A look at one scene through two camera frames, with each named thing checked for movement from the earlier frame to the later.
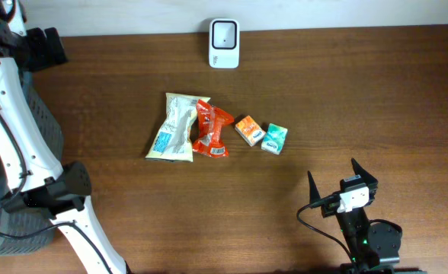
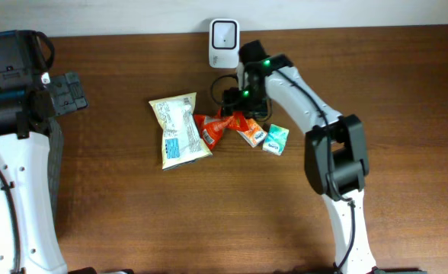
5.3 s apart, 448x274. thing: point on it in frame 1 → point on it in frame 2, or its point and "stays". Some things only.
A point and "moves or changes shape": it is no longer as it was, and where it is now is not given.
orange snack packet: x=211 y=121 moves or changes shape
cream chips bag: x=174 y=143 moves or changes shape
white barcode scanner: x=224 y=43 stays
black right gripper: x=369 y=180 → x=232 y=103
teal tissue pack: x=274 y=139 stays
